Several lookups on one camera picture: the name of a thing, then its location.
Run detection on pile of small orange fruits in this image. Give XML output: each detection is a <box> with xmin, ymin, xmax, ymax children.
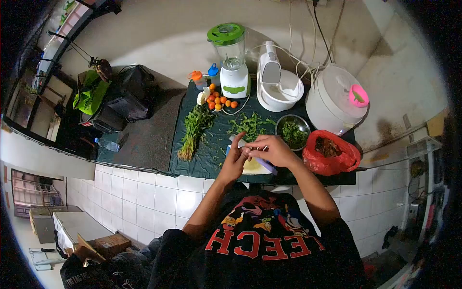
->
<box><xmin>206</xmin><ymin>83</ymin><xmax>239</xmax><ymax>111</ymax></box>

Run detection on pile of picked green leaves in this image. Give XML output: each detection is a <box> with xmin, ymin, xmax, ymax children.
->
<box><xmin>227</xmin><ymin>112</ymin><xmax>277</xmax><ymax>142</ymax></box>

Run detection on black cable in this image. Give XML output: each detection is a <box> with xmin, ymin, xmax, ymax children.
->
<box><xmin>313</xmin><ymin>0</ymin><xmax>335</xmax><ymax>66</ymax></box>

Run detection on red plastic bag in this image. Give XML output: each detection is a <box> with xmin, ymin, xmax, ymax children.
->
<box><xmin>302</xmin><ymin>130</ymin><xmax>362</xmax><ymax>177</ymax></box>

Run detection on black bag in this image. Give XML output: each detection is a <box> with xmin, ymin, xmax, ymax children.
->
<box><xmin>104</xmin><ymin>64</ymin><xmax>156</xmax><ymax>122</ymax></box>

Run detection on white low cabinet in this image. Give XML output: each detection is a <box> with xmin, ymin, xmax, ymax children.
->
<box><xmin>53</xmin><ymin>211</ymin><xmax>113</xmax><ymax>254</ymax></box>

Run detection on clear plastic water bottle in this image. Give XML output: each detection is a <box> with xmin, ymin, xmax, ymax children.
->
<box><xmin>94</xmin><ymin>137</ymin><xmax>122</xmax><ymax>152</ymax></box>

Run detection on cluttered shelf rack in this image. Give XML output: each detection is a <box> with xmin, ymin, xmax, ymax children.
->
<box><xmin>404</xmin><ymin>137</ymin><xmax>450</xmax><ymax>255</ymax></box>

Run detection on person's right fingers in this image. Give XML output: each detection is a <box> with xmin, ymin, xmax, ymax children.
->
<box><xmin>245</xmin><ymin>135</ymin><xmax>276</xmax><ymax>161</ymax></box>

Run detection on pale cutting board purple rim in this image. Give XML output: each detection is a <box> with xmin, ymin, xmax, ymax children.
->
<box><xmin>225</xmin><ymin>144</ymin><xmax>279</xmax><ymax>176</ymax></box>

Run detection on dark green table cloth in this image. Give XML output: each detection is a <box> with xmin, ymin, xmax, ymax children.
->
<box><xmin>168</xmin><ymin>80</ymin><xmax>359</xmax><ymax>186</ymax></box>

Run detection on person's left fingers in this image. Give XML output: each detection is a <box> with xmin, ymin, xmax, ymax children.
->
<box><xmin>230</xmin><ymin>132</ymin><xmax>251</xmax><ymax>163</ymax></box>

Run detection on chopped greens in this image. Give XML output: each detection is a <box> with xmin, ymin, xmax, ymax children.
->
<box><xmin>281</xmin><ymin>121</ymin><xmax>309</xmax><ymax>149</ymax></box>

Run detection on dark grey textured mat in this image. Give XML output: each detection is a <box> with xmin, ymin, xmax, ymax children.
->
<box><xmin>96</xmin><ymin>88</ymin><xmax>187</xmax><ymax>172</ymax></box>

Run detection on person's body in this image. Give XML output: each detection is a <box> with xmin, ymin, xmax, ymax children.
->
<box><xmin>147</xmin><ymin>182</ymin><xmax>369</xmax><ymax>289</ymax></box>

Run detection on grey metal box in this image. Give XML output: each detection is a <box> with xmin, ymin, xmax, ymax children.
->
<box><xmin>29</xmin><ymin>205</ymin><xmax>83</xmax><ymax>245</ymax></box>

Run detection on person's left hand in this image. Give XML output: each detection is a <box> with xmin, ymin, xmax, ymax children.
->
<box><xmin>216</xmin><ymin>132</ymin><xmax>251</xmax><ymax>184</ymax></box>

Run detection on cardboard boxes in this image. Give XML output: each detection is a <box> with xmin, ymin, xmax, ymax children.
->
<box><xmin>73</xmin><ymin>233</ymin><xmax>133</xmax><ymax>261</ymax></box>

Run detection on bunch of green stalks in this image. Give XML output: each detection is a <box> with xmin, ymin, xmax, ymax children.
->
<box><xmin>177</xmin><ymin>104</ymin><xmax>217</xmax><ymax>162</ymax></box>

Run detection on green shopping bag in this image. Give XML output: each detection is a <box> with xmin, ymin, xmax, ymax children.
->
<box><xmin>72</xmin><ymin>69</ymin><xmax>112</xmax><ymax>116</ymax></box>

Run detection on metal bowl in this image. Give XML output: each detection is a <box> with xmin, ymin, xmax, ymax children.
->
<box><xmin>275</xmin><ymin>114</ymin><xmax>312</xmax><ymax>152</ymax></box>

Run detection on white power cord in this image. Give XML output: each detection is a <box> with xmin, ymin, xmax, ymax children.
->
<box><xmin>222</xmin><ymin>93</ymin><xmax>252</xmax><ymax>116</ymax></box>

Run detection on white garlic bulb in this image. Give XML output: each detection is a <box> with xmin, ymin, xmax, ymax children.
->
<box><xmin>196</xmin><ymin>87</ymin><xmax>211</xmax><ymax>106</ymax></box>

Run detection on white stand mixer with bowl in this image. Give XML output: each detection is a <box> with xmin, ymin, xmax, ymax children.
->
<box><xmin>256</xmin><ymin>40</ymin><xmax>305</xmax><ymax>113</ymax></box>

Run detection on person's right hand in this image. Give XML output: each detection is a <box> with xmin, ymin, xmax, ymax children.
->
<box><xmin>245</xmin><ymin>135</ymin><xmax>302</xmax><ymax>170</ymax></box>

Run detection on white rice cooker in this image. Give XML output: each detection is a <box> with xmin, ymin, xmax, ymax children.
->
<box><xmin>305</xmin><ymin>64</ymin><xmax>369</xmax><ymax>137</ymax></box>

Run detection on small bottle orange cap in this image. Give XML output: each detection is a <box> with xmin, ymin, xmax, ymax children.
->
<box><xmin>187</xmin><ymin>70</ymin><xmax>208</xmax><ymax>91</ymax></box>

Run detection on black printed backpack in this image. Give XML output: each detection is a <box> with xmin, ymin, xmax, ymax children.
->
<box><xmin>59</xmin><ymin>238</ymin><xmax>163</xmax><ymax>289</ymax></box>

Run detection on small bottle blue cap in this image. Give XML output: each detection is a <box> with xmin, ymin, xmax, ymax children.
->
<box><xmin>207</xmin><ymin>63</ymin><xmax>221</xmax><ymax>87</ymax></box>

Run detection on pink round lid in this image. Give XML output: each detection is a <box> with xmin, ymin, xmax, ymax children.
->
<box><xmin>349</xmin><ymin>84</ymin><xmax>370</xmax><ymax>108</ymax></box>

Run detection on blender with green lid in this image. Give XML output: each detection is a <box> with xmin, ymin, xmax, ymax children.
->
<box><xmin>207</xmin><ymin>22</ymin><xmax>252</xmax><ymax>99</ymax></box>

